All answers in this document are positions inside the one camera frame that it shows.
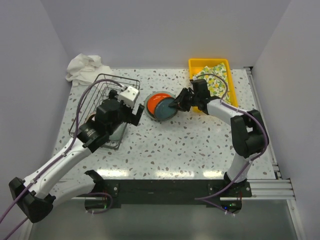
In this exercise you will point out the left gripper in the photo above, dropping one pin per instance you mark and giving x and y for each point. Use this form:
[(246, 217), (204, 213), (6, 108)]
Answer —
[(133, 118)]

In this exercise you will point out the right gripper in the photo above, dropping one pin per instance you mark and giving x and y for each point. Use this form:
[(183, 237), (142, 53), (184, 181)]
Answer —
[(179, 103)]

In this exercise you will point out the light green floral plate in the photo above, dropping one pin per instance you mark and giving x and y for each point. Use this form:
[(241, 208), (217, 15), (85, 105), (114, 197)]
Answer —
[(145, 105)]

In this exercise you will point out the orange plate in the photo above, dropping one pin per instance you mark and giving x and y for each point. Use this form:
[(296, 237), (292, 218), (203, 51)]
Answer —
[(154, 99)]

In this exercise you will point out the dark teal plate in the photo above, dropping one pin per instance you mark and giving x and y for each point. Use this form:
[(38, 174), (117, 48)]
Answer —
[(163, 111)]

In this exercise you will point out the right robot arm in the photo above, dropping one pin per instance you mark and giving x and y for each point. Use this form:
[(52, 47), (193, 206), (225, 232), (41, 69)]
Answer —
[(248, 133)]

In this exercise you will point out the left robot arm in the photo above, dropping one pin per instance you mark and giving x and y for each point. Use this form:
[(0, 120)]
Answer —
[(32, 194)]

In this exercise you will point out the light green bowl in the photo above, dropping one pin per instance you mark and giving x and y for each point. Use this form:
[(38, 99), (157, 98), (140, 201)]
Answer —
[(117, 134)]

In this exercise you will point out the lemon print cloth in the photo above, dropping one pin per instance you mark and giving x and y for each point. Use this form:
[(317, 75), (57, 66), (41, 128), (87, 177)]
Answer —
[(217, 81)]

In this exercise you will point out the white crumpled towel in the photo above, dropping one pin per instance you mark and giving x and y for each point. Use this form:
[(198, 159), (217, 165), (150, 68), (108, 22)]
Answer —
[(84, 69)]

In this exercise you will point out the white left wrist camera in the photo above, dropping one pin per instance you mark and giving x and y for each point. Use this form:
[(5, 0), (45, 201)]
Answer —
[(129, 96)]

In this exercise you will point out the black wire dish rack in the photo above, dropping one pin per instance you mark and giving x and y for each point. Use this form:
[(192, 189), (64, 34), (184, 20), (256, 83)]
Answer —
[(99, 93)]

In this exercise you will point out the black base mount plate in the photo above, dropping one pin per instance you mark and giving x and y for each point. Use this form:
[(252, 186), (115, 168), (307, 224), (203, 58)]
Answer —
[(152, 192)]

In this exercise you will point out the aluminium frame rail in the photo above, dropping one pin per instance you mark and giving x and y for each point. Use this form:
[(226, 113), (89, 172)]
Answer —
[(284, 188)]

